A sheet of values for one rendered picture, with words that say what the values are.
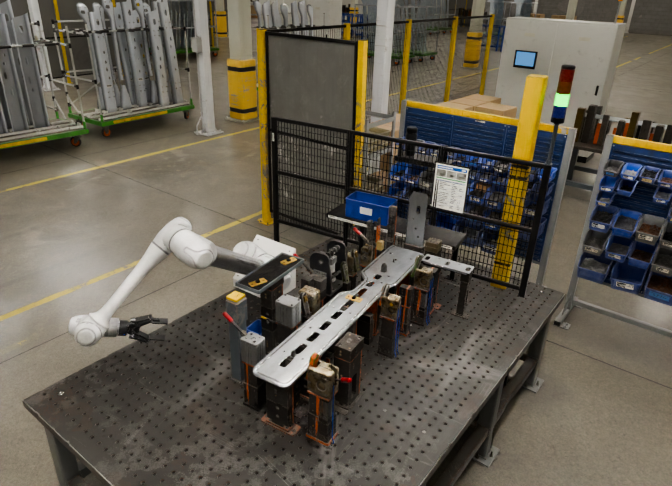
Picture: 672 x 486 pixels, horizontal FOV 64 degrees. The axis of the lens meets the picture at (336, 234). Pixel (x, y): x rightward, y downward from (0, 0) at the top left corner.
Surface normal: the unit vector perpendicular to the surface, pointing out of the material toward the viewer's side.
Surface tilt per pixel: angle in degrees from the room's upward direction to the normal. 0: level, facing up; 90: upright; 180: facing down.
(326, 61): 89
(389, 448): 0
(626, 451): 0
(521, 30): 90
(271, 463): 0
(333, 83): 90
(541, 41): 90
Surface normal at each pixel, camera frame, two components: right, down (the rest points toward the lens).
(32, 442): 0.03, -0.90
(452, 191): -0.50, 0.36
